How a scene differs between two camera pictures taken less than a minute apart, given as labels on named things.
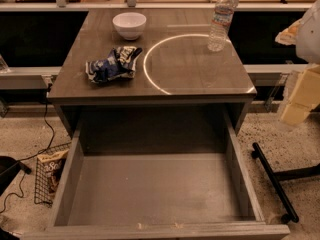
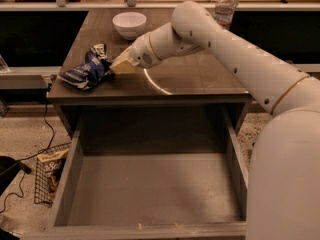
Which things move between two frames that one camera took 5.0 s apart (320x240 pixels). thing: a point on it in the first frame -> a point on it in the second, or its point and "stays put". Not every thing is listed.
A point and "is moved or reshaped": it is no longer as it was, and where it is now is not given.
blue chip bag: (118, 64) is moved or reshaped
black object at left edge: (9, 168) stays put
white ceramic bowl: (129, 24) stays put
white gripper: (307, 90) -> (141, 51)
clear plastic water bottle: (222, 18) stays put
